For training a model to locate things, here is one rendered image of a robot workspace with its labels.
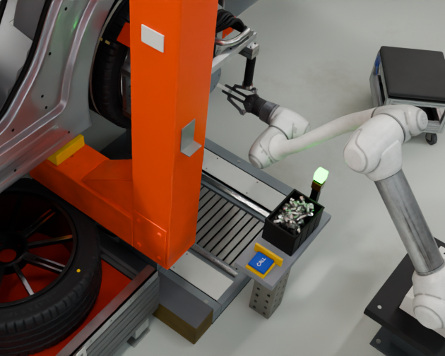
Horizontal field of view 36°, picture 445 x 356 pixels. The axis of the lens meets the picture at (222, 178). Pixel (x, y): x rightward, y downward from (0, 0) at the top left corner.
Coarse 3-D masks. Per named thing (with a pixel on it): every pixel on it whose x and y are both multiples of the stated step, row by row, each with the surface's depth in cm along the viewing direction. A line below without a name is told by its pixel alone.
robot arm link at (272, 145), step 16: (368, 112) 237; (272, 128) 267; (320, 128) 251; (336, 128) 247; (352, 128) 244; (256, 144) 263; (272, 144) 260; (288, 144) 256; (304, 144) 253; (256, 160) 262; (272, 160) 263
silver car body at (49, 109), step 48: (0, 0) 245; (48, 0) 202; (96, 0) 215; (240, 0) 295; (0, 48) 230; (48, 48) 210; (0, 96) 224; (48, 96) 222; (0, 144) 214; (48, 144) 232; (0, 192) 222
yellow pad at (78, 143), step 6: (78, 138) 245; (66, 144) 243; (72, 144) 243; (78, 144) 246; (84, 144) 250; (60, 150) 241; (66, 150) 242; (72, 150) 245; (54, 156) 239; (60, 156) 241; (66, 156) 244; (54, 162) 242; (60, 162) 243
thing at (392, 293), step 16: (400, 272) 271; (384, 288) 266; (400, 288) 266; (368, 304) 260; (384, 304) 261; (384, 320) 256; (400, 320) 257; (416, 320) 257; (384, 336) 284; (400, 336) 255; (416, 336) 252; (432, 336) 253; (384, 352) 279; (400, 352) 279; (416, 352) 275; (432, 352) 249
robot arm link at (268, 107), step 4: (264, 104) 275; (268, 104) 274; (272, 104) 275; (276, 104) 276; (264, 108) 274; (268, 108) 273; (272, 108) 273; (276, 108) 273; (260, 112) 275; (264, 112) 274; (268, 112) 273; (272, 112) 272; (260, 116) 275; (264, 116) 274; (268, 116) 273; (264, 120) 275; (268, 120) 274; (268, 124) 276
